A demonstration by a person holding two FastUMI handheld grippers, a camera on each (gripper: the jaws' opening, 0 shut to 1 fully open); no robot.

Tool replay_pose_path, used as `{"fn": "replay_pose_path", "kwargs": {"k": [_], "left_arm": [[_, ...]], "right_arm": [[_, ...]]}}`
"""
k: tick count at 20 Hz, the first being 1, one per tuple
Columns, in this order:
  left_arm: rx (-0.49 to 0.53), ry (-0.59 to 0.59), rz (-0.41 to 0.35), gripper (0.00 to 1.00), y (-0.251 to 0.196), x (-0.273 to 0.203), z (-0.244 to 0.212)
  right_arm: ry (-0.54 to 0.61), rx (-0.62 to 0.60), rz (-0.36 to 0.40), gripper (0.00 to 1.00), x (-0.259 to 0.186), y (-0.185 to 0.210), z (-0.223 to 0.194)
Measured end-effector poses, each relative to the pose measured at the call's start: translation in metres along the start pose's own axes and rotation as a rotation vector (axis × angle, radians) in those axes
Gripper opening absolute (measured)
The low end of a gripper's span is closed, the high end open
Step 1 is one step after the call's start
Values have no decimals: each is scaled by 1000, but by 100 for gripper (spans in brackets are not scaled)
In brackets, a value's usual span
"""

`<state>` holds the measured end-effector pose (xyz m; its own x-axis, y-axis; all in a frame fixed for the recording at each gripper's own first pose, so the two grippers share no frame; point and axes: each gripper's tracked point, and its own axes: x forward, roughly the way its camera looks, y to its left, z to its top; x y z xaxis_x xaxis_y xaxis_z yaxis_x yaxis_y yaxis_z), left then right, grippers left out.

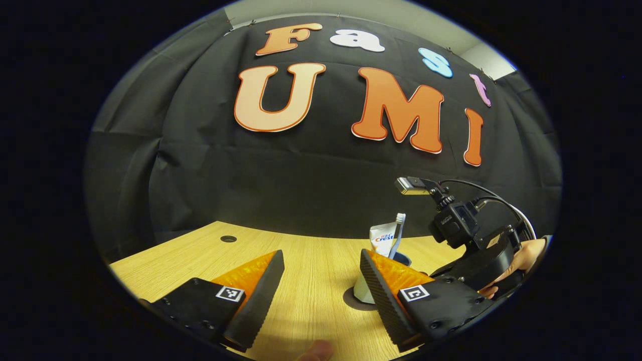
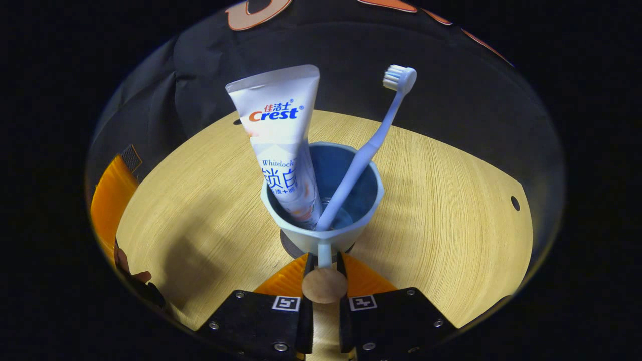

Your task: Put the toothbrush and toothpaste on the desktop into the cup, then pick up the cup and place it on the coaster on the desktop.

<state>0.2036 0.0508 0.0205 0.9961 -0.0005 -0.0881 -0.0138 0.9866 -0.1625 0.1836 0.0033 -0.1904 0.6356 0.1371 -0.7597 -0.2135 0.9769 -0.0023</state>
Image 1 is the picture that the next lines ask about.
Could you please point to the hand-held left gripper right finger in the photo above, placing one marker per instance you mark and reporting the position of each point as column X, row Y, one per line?
column 386, row 306

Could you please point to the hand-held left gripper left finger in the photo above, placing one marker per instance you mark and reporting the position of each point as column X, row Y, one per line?
column 256, row 306

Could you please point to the dark round coaster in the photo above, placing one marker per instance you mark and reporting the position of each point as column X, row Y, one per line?
column 348, row 299

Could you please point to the white toothbrush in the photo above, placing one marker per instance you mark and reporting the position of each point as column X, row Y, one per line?
column 399, row 230

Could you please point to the white toothpaste tube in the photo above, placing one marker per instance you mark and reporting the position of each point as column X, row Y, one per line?
column 383, row 238

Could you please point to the wooden desktop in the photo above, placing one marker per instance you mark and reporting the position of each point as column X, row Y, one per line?
column 311, row 271

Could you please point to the black backdrop cloth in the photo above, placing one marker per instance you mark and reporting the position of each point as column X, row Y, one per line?
column 301, row 190

